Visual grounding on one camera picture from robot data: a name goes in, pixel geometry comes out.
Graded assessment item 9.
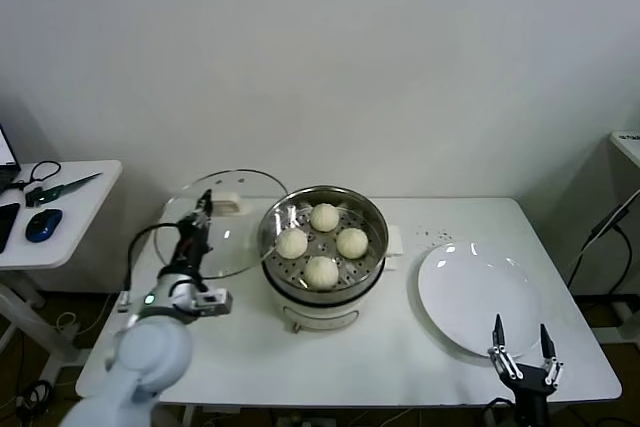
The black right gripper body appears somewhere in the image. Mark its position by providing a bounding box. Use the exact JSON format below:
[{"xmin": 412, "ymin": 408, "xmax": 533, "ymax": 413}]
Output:
[{"xmin": 501, "ymin": 364, "xmax": 559, "ymax": 427}]

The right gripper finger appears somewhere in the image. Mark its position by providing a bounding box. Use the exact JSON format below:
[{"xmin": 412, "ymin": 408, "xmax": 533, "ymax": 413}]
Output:
[
  {"xmin": 539, "ymin": 323, "xmax": 566, "ymax": 388},
  {"xmin": 488, "ymin": 314, "xmax": 524, "ymax": 381}
]

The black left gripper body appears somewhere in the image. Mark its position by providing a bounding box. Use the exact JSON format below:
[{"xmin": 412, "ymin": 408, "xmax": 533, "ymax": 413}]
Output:
[{"xmin": 172, "ymin": 220, "xmax": 212, "ymax": 274}]

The glass lid with cream handle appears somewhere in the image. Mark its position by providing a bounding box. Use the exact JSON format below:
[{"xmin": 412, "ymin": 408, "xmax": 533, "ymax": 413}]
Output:
[{"xmin": 153, "ymin": 168, "xmax": 289, "ymax": 281}]

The white steamed baozi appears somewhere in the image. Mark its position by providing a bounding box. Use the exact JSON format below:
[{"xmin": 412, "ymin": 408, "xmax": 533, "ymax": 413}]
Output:
[
  {"xmin": 303, "ymin": 255, "xmax": 341, "ymax": 292},
  {"xmin": 335, "ymin": 226, "xmax": 370, "ymax": 259},
  {"xmin": 276, "ymin": 228, "xmax": 309, "ymax": 259},
  {"xmin": 309, "ymin": 202, "xmax": 341, "ymax": 233}
]

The stainless steel steamer basket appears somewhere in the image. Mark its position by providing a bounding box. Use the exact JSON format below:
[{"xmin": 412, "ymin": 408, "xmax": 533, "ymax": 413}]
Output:
[{"xmin": 249, "ymin": 185, "xmax": 405, "ymax": 301}]

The white round plate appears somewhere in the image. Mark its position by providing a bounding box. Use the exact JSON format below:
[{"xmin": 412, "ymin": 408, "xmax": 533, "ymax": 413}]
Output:
[{"xmin": 417, "ymin": 241, "xmax": 547, "ymax": 360}]

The white side table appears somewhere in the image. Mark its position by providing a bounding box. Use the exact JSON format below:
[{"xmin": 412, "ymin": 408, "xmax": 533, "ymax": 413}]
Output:
[{"xmin": 0, "ymin": 159, "xmax": 124, "ymax": 383}]

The cream electric cooker base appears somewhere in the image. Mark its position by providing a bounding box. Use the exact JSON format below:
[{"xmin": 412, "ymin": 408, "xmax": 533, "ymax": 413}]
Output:
[{"xmin": 262, "ymin": 251, "xmax": 401, "ymax": 334}]

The blue computer mouse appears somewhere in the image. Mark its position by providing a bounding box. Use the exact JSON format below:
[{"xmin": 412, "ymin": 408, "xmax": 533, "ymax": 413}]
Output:
[{"xmin": 25, "ymin": 207, "xmax": 64, "ymax": 242}]

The computer monitor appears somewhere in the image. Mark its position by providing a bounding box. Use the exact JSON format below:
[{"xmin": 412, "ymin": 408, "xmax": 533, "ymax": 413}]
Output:
[{"xmin": 0, "ymin": 121, "xmax": 24, "ymax": 193}]

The white cabinet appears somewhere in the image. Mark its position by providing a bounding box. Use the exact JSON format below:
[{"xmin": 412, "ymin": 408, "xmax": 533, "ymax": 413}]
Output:
[{"xmin": 609, "ymin": 130, "xmax": 640, "ymax": 171}]

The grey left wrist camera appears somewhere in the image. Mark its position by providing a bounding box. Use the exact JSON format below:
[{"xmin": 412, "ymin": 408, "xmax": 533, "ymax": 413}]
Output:
[{"xmin": 194, "ymin": 288, "xmax": 235, "ymax": 317}]

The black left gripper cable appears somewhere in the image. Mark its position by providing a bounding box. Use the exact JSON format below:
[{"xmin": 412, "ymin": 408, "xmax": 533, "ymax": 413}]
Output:
[{"xmin": 119, "ymin": 224, "xmax": 184, "ymax": 313}]

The black hanging cable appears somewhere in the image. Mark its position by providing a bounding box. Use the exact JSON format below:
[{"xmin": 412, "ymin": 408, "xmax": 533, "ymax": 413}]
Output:
[{"xmin": 569, "ymin": 190, "xmax": 640, "ymax": 298}]

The white floor cable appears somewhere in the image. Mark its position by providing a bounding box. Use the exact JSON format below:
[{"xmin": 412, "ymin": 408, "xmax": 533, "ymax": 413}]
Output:
[{"xmin": 55, "ymin": 291, "xmax": 115, "ymax": 338}]

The black looped cable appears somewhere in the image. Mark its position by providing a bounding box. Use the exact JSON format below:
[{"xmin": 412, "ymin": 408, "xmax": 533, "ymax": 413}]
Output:
[{"xmin": 4, "ymin": 160, "xmax": 62, "ymax": 193}]

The black floor cable bundle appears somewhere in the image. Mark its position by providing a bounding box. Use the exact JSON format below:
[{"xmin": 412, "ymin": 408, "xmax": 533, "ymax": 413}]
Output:
[{"xmin": 14, "ymin": 379, "xmax": 56, "ymax": 421}]

